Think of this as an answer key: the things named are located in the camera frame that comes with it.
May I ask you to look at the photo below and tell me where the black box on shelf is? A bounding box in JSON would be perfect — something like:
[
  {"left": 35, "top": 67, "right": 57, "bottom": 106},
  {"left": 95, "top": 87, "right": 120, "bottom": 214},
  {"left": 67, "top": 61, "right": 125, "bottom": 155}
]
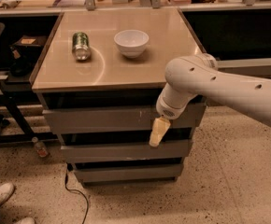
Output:
[{"left": 13, "top": 35, "right": 47, "bottom": 48}]

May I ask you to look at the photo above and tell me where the grey bottom drawer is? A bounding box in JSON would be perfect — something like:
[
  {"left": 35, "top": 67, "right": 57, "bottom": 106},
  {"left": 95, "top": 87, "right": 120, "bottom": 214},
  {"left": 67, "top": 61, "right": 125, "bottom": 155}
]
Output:
[{"left": 74, "top": 164, "right": 183, "bottom": 183}]

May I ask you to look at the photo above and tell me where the black floor cable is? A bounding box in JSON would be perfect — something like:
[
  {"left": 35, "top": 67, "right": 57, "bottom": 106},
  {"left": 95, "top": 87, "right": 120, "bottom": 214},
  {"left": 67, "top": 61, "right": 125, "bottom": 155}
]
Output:
[{"left": 64, "top": 163, "right": 91, "bottom": 224}]

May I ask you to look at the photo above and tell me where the grey top drawer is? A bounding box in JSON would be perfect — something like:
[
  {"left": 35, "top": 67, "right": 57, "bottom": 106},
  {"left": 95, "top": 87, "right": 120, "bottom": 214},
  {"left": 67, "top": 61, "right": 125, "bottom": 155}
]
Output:
[{"left": 42, "top": 102, "right": 207, "bottom": 134}]

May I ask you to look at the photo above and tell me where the small plastic bottle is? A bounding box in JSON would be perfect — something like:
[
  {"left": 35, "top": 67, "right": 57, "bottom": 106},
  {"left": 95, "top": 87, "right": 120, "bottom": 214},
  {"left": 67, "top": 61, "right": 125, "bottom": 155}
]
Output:
[{"left": 32, "top": 137, "right": 49, "bottom": 158}]

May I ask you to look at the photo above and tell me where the grey middle drawer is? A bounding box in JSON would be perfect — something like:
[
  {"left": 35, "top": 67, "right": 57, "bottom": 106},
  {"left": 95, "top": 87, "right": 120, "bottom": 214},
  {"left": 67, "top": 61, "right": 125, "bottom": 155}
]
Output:
[{"left": 61, "top": 140, "right": 193, "bottom": 163}]

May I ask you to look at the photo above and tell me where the green soda can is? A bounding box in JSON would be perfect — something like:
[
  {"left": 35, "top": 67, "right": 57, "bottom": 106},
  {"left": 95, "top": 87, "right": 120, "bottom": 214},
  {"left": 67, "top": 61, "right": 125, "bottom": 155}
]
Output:
[{"left": 72, "top": 32, "right": 91, "bottom": 61}]

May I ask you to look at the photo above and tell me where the grey drawer cabinet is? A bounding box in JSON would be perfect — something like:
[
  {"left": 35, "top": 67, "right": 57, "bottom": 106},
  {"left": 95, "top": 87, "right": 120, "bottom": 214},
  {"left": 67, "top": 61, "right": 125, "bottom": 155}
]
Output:
[{"left": 29, "top": 7, "right": 220, "bottom": 188}]

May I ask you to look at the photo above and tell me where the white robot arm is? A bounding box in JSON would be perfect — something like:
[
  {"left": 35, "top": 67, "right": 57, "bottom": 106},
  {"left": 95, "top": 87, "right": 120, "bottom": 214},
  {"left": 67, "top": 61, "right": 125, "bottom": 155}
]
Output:
[{"left": 150, "top": 53, "right": 271, "bottom": 147}]

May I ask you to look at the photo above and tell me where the white bowl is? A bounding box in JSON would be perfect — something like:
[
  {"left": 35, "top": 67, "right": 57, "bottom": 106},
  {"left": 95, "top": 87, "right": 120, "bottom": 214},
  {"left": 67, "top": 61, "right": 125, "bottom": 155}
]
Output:
[{"left": 114, "top": 30, "right": 150, "bottom": 58}]

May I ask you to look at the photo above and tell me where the grey drawer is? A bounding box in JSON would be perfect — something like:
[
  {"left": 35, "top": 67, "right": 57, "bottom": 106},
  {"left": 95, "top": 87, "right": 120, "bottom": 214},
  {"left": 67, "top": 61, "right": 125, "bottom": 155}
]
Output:
[
  {"left": 61, "top": 140, "right": 193, "bottom": 163},
  {"left": 42, "top": 102, "right": 207, "bottom": 134},
  {"left": 74, "top": 164, "right": 183, "bottom": 183}
]

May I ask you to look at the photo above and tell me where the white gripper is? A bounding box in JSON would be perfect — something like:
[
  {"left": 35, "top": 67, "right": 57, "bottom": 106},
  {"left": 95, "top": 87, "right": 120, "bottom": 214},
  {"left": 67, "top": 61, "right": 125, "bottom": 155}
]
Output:
[{"left": 149, "top": 95, "right": 187, "bottom": 147}]

